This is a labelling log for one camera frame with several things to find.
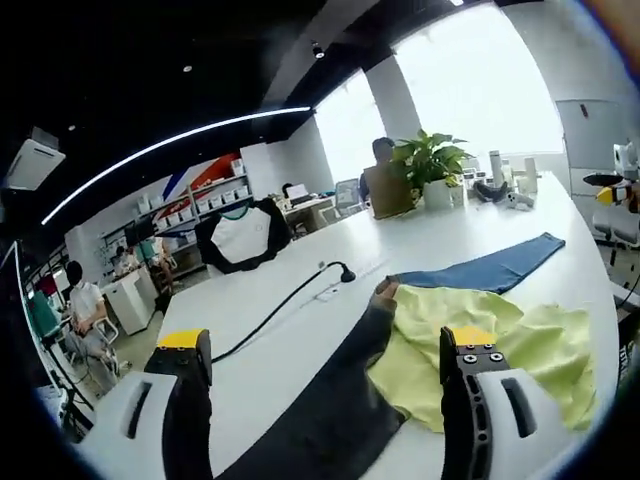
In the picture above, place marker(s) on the blue garment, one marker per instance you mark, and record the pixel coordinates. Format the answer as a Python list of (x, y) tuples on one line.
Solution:
[(500, 270)]

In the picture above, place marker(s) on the white cabinet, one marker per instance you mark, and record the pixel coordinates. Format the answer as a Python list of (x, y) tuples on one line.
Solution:
[(127, 302)]

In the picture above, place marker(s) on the straight ceiling light strip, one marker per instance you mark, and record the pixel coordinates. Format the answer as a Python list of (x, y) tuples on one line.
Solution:
[(175, 140)]

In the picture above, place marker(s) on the tall white bottle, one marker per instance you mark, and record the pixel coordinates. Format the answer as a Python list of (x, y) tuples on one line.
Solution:
[(530, 175)]

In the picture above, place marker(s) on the white handheld controller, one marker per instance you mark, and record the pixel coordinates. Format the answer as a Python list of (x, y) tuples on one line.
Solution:
[(520, 201)]

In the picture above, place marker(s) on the yellow-green garment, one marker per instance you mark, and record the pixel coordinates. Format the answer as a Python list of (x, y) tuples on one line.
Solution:
[(540, 340)]

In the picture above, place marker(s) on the ceiling air conditioner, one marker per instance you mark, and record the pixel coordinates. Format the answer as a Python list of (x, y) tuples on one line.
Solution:
[(35, 160)]

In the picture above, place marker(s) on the black headset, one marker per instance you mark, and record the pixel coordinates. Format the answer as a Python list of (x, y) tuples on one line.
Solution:
[(490, 192)]

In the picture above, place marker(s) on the silver flask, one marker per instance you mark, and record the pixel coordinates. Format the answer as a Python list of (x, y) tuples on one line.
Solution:
[(495, 165)]

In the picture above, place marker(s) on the dark grey garment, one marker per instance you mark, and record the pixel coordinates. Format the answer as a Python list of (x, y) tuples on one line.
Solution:
[(320, 410)]

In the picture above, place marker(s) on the ceiling spotlight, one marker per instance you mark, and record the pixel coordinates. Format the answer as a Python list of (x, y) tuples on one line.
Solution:
[(317, 50)]

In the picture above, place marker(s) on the green potted plant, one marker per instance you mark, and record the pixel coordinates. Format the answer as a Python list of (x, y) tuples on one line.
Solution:
[(439, 195)]

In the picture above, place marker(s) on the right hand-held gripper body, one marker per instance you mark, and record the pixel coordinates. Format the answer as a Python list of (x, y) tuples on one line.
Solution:
[(629, 160)]

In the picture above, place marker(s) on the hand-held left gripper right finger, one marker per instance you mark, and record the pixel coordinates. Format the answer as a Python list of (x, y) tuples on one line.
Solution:
[(490, 430)]

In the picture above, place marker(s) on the small background laptop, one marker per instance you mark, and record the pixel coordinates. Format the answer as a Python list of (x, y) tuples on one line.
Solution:
[(300, 192)]

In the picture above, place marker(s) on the white storage shelf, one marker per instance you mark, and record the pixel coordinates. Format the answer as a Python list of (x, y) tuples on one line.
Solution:
[(210, 220)]

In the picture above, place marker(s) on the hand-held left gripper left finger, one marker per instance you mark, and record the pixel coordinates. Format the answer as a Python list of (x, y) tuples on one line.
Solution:
[(150, 440)]

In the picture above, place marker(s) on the row of white storage bins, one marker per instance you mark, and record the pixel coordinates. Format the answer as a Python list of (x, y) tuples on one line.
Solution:
[(220, 197)]

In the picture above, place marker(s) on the black and white shirt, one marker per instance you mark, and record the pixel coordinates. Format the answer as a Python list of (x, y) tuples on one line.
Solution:
[(240, 235)]

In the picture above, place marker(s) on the brown board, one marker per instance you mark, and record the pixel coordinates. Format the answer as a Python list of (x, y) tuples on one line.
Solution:
[(387, 195)]

